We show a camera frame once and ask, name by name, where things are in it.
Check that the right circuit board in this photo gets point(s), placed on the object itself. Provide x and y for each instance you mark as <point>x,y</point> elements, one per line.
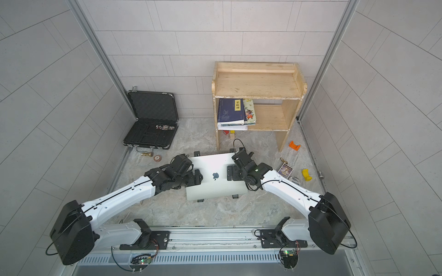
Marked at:
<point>289,258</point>

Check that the silver laptop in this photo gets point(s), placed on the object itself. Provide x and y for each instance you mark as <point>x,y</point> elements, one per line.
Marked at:
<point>214,179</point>

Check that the purple card box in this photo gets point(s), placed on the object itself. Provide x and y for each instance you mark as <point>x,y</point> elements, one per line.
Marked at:
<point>285,170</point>

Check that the clear tape roll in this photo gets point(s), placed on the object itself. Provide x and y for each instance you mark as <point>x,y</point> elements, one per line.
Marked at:
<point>294,180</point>

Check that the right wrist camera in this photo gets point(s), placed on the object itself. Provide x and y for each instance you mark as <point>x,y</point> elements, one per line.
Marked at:
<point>243,159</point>

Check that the wooden shelf unit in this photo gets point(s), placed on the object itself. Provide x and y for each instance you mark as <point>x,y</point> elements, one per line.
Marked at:
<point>277,90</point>

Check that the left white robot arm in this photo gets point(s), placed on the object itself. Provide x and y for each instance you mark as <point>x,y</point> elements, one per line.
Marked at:
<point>79,228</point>

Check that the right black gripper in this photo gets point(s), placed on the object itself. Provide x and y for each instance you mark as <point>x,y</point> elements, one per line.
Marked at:
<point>235,171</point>

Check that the left circuit board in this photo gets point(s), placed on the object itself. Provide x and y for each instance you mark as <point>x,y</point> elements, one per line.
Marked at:
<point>140,262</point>

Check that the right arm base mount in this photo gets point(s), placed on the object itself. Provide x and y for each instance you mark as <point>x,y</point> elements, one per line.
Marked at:
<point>276,239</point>

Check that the white book stack bottom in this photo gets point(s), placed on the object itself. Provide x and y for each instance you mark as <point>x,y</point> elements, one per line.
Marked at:
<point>232,127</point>

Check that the yellow arch block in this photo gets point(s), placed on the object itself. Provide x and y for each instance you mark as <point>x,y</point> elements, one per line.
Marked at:
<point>306,175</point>

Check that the orange arch block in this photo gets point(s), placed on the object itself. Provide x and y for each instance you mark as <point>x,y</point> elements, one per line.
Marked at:
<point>294,146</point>

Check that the colourful picture book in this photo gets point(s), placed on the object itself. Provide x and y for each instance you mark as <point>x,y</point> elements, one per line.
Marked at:
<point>250,114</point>

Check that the blue book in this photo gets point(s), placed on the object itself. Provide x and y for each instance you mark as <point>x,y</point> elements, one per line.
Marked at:
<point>231,111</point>

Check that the circuit board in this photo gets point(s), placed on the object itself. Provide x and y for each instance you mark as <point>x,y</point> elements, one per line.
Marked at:
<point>140,262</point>
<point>289,258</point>

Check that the black open briefcase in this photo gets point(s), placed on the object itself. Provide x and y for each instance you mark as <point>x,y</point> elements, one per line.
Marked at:
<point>156,120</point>

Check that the small round brown disc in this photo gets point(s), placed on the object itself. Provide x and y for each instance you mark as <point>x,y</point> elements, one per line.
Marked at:
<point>157,158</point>

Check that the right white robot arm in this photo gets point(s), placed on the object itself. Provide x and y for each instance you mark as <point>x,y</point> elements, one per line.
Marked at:
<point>327,222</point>

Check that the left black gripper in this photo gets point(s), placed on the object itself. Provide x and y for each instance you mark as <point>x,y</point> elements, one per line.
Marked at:
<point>196,177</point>

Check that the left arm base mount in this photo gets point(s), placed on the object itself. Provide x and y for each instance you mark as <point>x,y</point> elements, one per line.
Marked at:
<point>155,240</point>

